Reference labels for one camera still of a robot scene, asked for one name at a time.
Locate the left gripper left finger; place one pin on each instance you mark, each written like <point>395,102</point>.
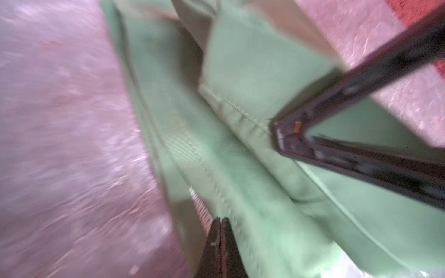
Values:
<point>209,266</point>

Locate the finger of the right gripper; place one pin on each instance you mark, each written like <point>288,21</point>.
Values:
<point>412,177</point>
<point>421,44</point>

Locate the green skirt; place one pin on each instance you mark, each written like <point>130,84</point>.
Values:
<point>206,79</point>

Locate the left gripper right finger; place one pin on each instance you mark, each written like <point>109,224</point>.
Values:
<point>231,265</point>

